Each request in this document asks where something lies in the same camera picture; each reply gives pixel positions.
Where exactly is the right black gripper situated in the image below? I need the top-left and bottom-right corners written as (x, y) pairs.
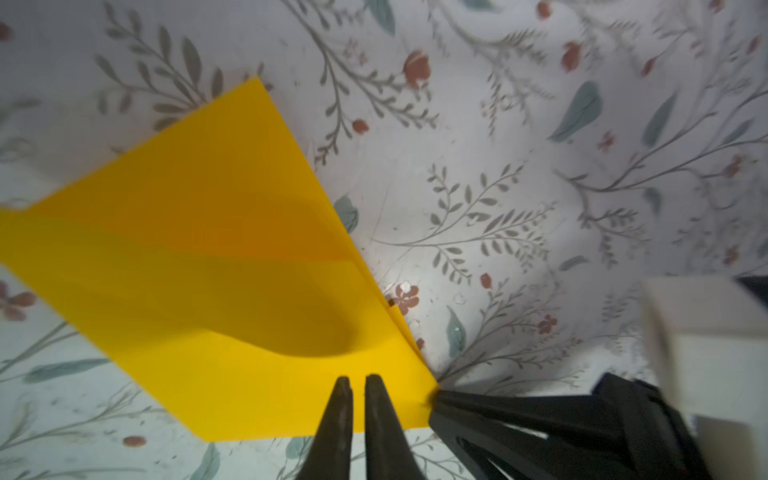
top-left (429, 373), bottom-right (711, 479)

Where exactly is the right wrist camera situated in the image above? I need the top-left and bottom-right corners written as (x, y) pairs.
top-left (641, 276), bottom-right (767, 479)

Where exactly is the yellow square paper sheet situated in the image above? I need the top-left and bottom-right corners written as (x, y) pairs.
top-left (1, 79), bottom-right (437, 442)

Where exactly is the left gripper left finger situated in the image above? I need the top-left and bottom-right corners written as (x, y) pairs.
top-left (296, 376), bottom-right (354, 480)

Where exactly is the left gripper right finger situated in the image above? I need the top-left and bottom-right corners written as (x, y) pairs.
top-left (364, 374), bottom-right (425, 480)

